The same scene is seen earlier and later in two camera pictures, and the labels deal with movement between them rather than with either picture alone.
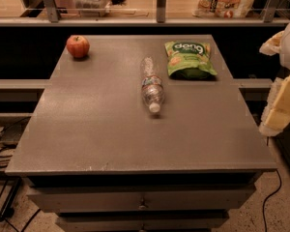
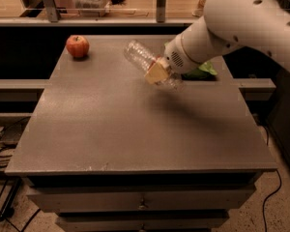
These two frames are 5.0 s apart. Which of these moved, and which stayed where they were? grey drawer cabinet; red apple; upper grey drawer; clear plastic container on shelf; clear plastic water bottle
Moved: clear plastic water bottle
Stayed: clear plastic container on shelf; red apple; grey drawer cabinet; upper grey drawer
